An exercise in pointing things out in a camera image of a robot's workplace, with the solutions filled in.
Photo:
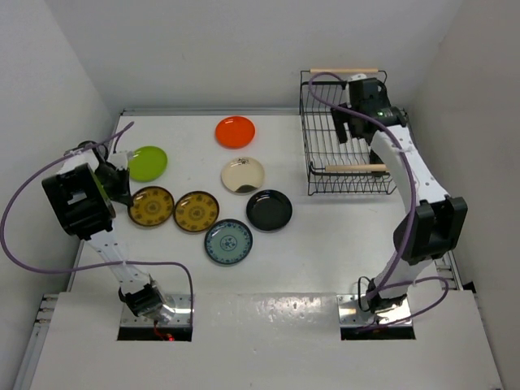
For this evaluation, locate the black wire dish rack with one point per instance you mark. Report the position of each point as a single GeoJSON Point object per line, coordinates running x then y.
{"type": "Point", "coordinates": [333, 167]}

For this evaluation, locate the black plate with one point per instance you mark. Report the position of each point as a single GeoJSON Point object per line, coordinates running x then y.
{"type": "Point", "coordinates": [269, 210]}

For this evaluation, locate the green plate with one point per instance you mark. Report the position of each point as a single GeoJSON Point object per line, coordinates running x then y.
{"type": "Point", "coordinates": [147, 163]}

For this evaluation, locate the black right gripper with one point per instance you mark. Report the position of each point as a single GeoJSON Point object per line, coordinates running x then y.
{"type": "Point", "coordinates": [339, 119]}

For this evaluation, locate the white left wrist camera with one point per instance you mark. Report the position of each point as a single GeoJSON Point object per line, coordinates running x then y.
{"type": "Point", "coordinates": [120, 160]}

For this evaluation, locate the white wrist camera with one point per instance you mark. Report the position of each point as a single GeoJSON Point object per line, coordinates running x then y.
{"type": "Point", "coordinates": [120, 160]}
{"type": "Point", "coordinates": [357, 77]}

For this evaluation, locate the blue white patterned plate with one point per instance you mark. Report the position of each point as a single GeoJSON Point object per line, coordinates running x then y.
{"type": "Point", "coordinates": [228, 242]}

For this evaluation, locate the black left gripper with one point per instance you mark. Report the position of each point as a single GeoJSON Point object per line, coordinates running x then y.
{"type": "Point", "coordinates": [122, 192]}

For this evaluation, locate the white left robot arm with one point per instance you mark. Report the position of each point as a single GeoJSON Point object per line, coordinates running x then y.
{"type": "Point", "coordinates": [81, 194]}

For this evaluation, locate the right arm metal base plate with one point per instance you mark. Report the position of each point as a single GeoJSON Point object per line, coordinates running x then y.
{"type": "Point", "coordinates": [352, 316]}

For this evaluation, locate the orange plate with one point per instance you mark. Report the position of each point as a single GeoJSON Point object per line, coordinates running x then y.
{"type": "Point", "coordinates": [235, 132]}

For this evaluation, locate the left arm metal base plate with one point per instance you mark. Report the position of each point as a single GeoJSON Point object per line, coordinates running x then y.
{"type": "Point", "coordinates": [174, 313]}

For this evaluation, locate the yellow patterned plate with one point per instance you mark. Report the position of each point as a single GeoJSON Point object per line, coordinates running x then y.
{"type": "Point", "coordinates": [151, 206]}
{"type": "Point", "coordinates": [196, 212]}

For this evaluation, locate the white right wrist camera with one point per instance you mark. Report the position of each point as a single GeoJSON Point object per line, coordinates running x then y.
{"type": "Point", "coordinates": [357, 77]}

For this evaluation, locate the cream plate with ink painting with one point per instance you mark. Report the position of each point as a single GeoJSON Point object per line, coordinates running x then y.
{"type": "Point", "coordinates": [243, 175]}

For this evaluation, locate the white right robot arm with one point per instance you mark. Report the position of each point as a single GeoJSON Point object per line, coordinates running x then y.
{"type": "Point", "coordinates": [433, 218]}

